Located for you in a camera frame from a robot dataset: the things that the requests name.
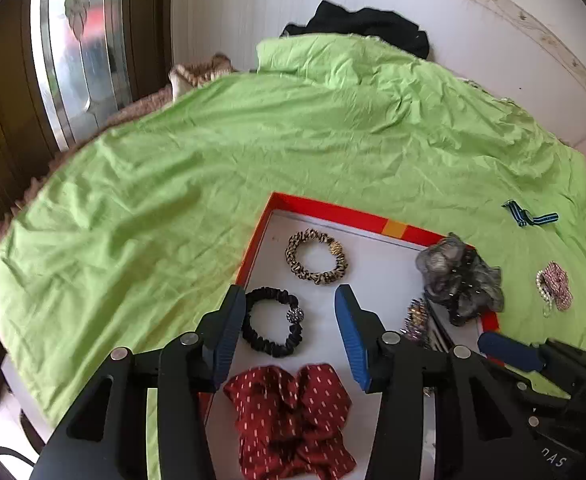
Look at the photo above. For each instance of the red dotted scrunchie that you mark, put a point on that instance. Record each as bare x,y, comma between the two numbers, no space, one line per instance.
293,410

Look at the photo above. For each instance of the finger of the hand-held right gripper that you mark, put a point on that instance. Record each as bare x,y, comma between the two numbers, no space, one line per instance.
508,352
543,392

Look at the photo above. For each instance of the dark wooden door frame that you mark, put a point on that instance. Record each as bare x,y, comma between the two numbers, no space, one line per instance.
3,110

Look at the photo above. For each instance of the stained glass window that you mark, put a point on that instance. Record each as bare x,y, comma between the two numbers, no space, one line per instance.
78,50

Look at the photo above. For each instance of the pink plaid scrunchie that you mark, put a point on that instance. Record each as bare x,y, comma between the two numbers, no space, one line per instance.
562,285

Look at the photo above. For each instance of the red cardboard tray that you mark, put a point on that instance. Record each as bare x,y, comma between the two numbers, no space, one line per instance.
383,280

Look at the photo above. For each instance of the black garment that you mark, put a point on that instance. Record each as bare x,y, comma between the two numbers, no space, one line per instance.
368,22

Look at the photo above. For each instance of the green bedsheet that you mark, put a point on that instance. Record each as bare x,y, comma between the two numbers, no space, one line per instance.
273,135

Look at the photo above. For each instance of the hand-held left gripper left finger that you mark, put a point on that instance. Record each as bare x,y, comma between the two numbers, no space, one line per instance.
225,340

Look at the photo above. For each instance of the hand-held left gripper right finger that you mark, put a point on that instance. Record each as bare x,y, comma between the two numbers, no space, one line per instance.
350,340

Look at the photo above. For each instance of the rhinestone hair clip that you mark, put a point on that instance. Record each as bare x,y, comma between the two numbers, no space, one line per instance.
415,320

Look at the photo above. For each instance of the leopard print scrunchie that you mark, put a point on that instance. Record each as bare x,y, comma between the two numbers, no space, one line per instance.
337,248

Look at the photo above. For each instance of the grey sheer scrunchie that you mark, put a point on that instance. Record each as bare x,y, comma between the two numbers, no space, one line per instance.
438,260

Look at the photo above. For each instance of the brown patterned pillow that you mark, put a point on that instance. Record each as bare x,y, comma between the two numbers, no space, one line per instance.
198,72

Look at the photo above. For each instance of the black scrunchie with bead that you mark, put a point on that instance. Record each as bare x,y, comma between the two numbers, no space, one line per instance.
273,349

